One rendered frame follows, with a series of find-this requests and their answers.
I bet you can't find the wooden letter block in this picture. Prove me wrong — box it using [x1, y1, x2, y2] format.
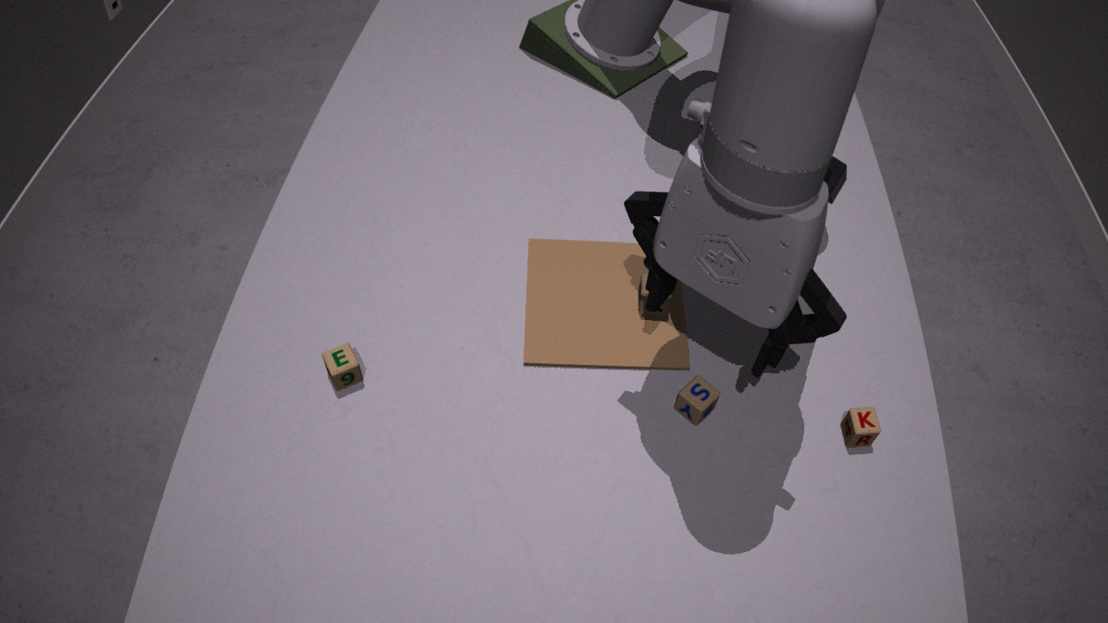
[841, 407, 881, 448]
[638, 273, 671, 315]
[322, 343, 363, 391]
[674, 376, 720, 426]

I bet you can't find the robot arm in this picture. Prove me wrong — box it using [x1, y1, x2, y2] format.
[564, 0, 885, 208]

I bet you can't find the tan flat square mat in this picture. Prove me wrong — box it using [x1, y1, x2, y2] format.
[524, 239, 691, 370]

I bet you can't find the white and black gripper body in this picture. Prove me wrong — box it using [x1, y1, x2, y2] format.
[653, 137, 828, 330]

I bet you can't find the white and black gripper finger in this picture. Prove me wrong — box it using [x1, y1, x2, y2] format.
[624, 191, 677, 312]
[751, 268, 847, 378]

